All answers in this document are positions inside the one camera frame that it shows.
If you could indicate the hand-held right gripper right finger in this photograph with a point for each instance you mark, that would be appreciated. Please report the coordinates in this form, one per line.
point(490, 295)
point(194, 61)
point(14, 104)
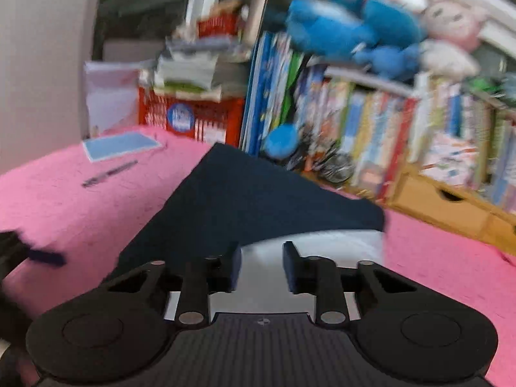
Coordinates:
point(291, 268)

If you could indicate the blue plush ball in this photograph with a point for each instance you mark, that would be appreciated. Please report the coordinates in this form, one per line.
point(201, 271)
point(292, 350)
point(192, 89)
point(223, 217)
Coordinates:
point(280, 141)

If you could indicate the row of paperback books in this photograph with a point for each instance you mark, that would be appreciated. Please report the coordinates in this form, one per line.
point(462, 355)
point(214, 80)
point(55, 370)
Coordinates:
point(363, 129)

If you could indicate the stack of paper workbooks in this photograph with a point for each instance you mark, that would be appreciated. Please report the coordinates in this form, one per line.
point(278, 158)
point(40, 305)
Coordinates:
point(185, 72)

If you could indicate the white paper bag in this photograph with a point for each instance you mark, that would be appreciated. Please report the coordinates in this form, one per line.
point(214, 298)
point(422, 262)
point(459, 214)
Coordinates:
point(109, 96)

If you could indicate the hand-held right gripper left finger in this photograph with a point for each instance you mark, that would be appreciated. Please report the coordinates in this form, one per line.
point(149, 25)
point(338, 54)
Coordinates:
point(234, 266)

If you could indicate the white patterned cardboard box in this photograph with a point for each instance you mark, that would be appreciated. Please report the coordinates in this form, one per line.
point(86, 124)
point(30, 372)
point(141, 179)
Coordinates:
point(451, 157)

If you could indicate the wooden drawer organizer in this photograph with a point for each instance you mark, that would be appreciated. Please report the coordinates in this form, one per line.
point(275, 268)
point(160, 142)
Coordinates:
point(443, 209)

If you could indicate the small red basket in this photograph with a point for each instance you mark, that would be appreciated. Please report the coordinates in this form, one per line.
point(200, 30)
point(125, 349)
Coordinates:
point(217, 26)

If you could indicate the light blue notebook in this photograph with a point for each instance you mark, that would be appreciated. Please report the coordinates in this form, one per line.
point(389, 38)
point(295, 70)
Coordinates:
point(121, 145)

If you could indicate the row of tall blue workbooks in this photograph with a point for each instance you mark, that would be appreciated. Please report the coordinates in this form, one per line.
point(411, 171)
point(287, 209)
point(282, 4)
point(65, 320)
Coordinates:
point(266, 88)

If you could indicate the pink white rabbit plush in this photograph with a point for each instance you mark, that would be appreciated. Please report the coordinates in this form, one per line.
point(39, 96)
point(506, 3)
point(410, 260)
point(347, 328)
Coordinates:
point(451, 20)

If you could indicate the black model bicycle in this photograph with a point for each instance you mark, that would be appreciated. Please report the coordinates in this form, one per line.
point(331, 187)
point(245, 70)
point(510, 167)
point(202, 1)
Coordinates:
point(338, 167)

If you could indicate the red plastic crate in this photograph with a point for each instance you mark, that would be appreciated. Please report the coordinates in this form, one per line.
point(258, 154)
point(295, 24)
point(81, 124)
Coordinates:
point(217, 117)

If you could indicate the blue cat plush toy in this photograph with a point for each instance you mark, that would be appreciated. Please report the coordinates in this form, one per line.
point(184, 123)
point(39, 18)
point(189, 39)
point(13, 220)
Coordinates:
point(387, 20)

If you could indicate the navy and white jacket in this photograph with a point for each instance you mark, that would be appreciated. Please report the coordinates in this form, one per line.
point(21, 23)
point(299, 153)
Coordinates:
point(242, 201)

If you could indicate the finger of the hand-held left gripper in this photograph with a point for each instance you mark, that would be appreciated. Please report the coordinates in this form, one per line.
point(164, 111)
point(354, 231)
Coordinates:
point(48, 258)

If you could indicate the pink rabbit print towel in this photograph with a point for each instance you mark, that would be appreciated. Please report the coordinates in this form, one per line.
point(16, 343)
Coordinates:
point(423, 258)

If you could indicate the grey pen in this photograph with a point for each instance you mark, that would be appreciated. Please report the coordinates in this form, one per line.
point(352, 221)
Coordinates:
point(109, 173)

